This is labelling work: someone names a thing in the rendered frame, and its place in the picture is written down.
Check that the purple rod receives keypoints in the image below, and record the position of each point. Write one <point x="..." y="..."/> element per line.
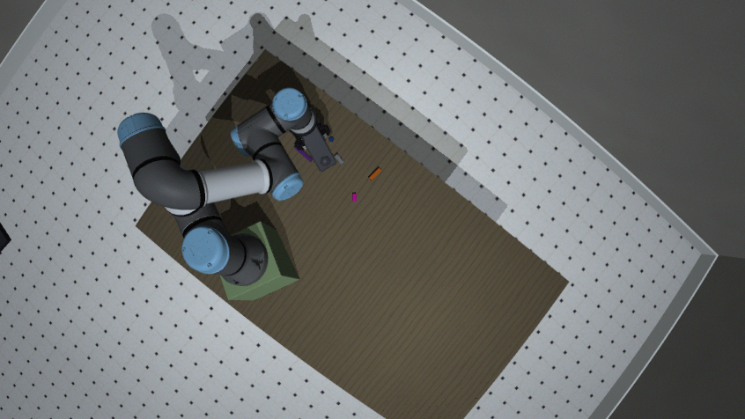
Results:
<point x="305" y="155"/>

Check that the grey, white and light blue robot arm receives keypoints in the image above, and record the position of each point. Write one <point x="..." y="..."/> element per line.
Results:
<point x="189" y="195"/>

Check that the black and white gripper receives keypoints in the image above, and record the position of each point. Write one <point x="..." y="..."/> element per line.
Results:
<point x="299" y="143"/>

